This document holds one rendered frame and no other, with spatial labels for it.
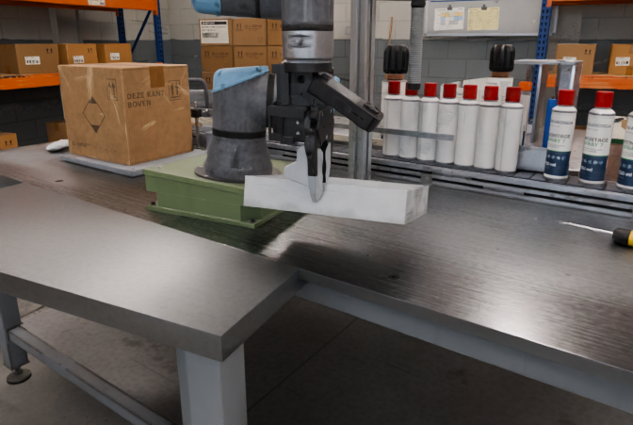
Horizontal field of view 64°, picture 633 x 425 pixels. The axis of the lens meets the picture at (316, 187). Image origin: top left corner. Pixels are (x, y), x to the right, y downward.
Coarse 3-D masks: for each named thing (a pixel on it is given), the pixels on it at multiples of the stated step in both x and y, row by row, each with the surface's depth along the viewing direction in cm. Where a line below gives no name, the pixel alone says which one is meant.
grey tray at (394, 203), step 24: (264, 192) 82; (288, 192) 81; (336, 192) 78; (360, 192) 76; (384, 192) 75; (408, 192) 75; (336, 216) 78; (360, 216) 76; (384, 216) 75; (408, 216) 76
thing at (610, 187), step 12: (204, 132) 178; (288, 144) 157; (336, 144) 156; (372, 156) 141; (384, 156) 140; (396, 156) 140; (456, 168) 128; (468, 168) 128; (540, 180) 116; (552, 180) 116; (576, 180) 116; (624, 192) 109
